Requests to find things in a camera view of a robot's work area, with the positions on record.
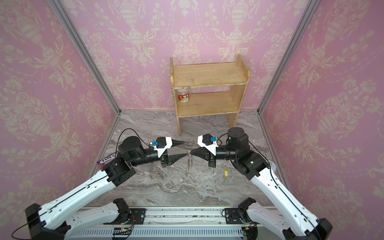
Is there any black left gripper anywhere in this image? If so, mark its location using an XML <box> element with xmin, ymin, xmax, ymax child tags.
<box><xmin>130</xmin><ymin>137</ymin><xmax>187</xmax><ymax>168</ymax></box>

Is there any key with yellow tag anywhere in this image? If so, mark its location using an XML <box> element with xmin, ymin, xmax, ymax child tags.
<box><xmin>223</xmin><ymin>170</ymin><xmax>229</xmax><ymax>183</ymax></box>

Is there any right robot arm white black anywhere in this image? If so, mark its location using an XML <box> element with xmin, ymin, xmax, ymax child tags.
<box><xmin>191</xmin><ymin>127</ymin><xmax>333</xmax><ymax>240</ymax></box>

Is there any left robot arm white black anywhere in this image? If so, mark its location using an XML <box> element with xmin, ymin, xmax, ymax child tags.
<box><xmin>25</xmin><ymin>136</ymin><xmax>185</xmax><ymax>240</ymax></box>

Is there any small jar red label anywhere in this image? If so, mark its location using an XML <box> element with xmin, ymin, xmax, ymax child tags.
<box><xmin>177</xmin><ymin>88</ymin><xmax>190</xmax><ymax>103</ymax></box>

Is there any wooden two-tier shelf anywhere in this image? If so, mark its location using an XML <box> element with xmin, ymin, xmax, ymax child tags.
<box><xmin>170</xmin><ymin>54</ymin><xmax>252</xmax><ymax>136</ymax></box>

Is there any white yellow round tin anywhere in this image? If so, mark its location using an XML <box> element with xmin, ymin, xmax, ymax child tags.
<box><xmin>269</xmin><ymin>161</ymin><xmax>277</xmax><ymax>173</ymax></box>

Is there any purple Fox's candy bag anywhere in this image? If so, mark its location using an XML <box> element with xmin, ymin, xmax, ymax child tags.
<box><xmin>97</xmin><ymin>152</ymin><xmax>118</xmax><ymax>169</ymax></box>

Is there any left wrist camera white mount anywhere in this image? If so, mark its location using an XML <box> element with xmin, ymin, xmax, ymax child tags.
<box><xmin>150</xmin><ymin>137</ymin><xmax>173</xmax><ymax>158</ymax></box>

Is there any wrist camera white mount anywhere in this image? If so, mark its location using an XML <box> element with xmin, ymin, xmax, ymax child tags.
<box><xmin>150</xmin><ymin>137</ymin><xmax>173</xmax><ymax>158</ymax></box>
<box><xmin>198</xmin><ymin>134</ymin><xmax>218</xmax><ymax>145</ymax></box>

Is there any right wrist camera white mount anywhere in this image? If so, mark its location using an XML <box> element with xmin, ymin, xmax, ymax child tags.
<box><xmin>198</xmin><ymin>134</ymin><xmax>218</xmax><ymax>145</ymax></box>

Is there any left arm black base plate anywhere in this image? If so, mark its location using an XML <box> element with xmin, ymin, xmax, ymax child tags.
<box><xmin>104</xmin><ymin>208</ymin><xmax>147</xmax><ymax>226</ymax></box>

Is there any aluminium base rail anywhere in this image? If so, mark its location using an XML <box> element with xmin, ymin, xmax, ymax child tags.
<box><xmin>52</xmin><ymin>205</ymin><xmax>271</xmax><ymax>240</ymax></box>

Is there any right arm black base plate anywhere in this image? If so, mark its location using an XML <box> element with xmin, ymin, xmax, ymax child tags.
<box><xmin>224</xmin><ymin>208</ymin><xmax>253</xmax><ymax>225</ymax></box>

